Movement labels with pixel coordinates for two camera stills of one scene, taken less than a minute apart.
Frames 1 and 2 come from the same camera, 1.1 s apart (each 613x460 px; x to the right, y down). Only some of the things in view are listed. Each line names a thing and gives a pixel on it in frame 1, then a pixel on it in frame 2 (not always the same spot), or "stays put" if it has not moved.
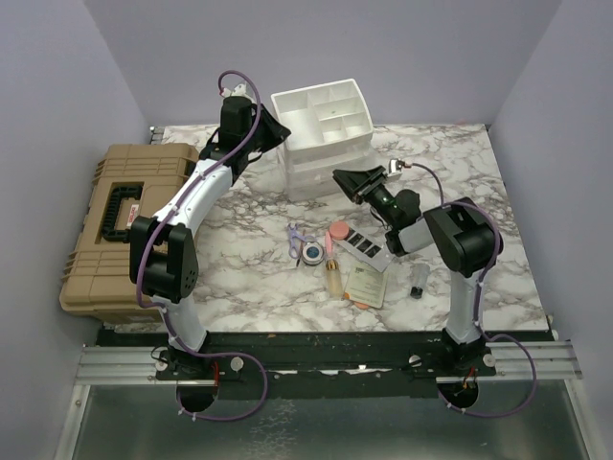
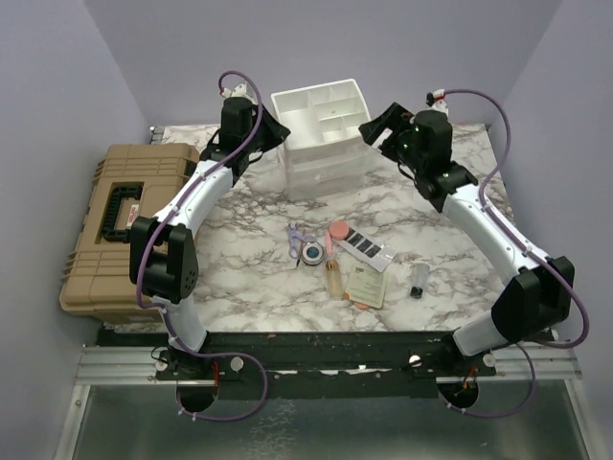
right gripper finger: (355, 182) to (395, 117)
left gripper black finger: (268, 132) stays put
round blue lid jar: (312, 253) stays put
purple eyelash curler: (293, 250) stays put
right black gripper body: (379, 199) to (405, 151)
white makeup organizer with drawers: (330, 130) stays put
